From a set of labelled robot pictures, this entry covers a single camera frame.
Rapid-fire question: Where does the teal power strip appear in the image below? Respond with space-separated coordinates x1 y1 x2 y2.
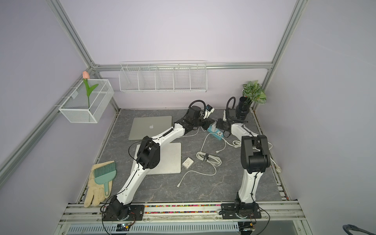
207 125 223 140

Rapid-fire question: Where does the white cable front laptop charger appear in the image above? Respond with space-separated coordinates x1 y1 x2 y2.
176 132 227 188

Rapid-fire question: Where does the white charger brick front laptop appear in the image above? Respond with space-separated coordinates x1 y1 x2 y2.
182 157 194 169

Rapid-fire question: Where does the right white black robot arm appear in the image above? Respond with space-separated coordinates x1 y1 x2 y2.
217 97 271 219

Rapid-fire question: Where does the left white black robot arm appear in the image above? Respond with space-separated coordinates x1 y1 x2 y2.
100 100 215 221

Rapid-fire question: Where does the rear silver laptop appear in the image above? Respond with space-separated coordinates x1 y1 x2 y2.
128 116 172 141

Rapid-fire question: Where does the silver laptop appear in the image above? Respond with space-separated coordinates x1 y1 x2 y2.
128 116 172 141
130 142 182 175

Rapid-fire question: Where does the front silver laptop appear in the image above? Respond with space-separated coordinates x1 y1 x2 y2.
130 142 182 175

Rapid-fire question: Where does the green plant in black pot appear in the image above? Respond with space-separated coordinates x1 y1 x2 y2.
236 80 266 120

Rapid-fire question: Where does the teal hand brush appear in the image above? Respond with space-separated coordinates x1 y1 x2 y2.
94 161 117 197

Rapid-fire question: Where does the white mesh basket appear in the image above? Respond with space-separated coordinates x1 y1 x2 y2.
59 79 114 123

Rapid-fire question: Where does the pink artificial tulip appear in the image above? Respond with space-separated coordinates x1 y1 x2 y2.
82 71 98 109

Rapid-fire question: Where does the beige work glove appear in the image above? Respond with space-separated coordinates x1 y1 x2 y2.
84 161 114 208

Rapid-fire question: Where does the white wire wall shelf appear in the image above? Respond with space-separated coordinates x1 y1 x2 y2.
119 60 208 93

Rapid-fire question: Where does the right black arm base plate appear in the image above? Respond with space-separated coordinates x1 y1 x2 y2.
219 203 262 219

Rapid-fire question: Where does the white slotted cable duct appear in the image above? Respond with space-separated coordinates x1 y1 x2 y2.
66 222 240 235

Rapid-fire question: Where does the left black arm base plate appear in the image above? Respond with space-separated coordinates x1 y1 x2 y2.
102 205 145 222

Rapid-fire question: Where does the aluminium front rail frame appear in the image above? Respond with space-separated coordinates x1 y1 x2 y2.
54 201 312 235

